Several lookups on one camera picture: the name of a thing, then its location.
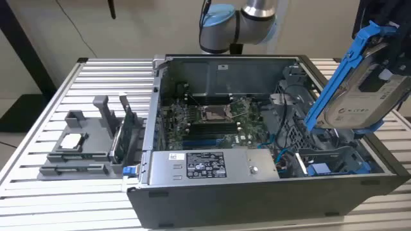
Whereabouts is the hard disk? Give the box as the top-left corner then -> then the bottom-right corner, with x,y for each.
303,20 -> 411,135

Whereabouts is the metal disk bay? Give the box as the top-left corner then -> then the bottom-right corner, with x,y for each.
298,145 -> 386,178

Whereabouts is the black RAM slot bank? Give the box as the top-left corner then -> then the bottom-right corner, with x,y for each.
192,93 -> 234,104
190,122 -> 239,136

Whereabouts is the blue expansion slot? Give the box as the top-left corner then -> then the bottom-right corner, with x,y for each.
183,139 -> 226,148

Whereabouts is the black perforated metal cage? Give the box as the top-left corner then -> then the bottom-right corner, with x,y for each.
266,79 -> 326,157

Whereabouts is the green motherboard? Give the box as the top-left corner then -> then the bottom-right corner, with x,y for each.
160,96 -> 280,151

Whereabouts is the metal socket cover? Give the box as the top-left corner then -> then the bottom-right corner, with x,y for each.
226,100 -> 252,119

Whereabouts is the CPU socket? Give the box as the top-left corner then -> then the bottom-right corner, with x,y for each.
200,104 -> 232,121

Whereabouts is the silver power supply box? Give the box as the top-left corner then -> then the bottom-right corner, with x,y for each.
150,148 -> 280,186

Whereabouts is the black PC case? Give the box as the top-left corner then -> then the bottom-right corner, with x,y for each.
126,53 -> 411,229

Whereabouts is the blue plastic case latch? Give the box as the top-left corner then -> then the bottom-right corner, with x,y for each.
122,166 -> 138,180

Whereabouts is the grey parts rack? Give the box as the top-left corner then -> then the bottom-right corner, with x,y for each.
38,95 -> 148,181

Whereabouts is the silver CPU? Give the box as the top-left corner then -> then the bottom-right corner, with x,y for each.
60,134 -> 87,149

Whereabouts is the dark RAM stick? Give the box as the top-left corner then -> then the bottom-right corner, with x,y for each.
56,154 -> 106,161
51,165 -> 104,172

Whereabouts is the black stand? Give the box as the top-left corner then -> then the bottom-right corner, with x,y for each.
0,0 -> 59,133

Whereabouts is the black round cable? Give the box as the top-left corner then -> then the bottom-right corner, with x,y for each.
278,83 -> 311,151

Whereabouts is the blue data wire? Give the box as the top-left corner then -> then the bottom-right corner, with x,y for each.
259,141 -> 291,167

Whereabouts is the thin wire locking lever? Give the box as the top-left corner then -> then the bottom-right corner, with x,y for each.
188,94 -> 204,108

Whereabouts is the graphics card with bracket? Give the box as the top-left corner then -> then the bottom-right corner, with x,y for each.
108,94 -> 142,165

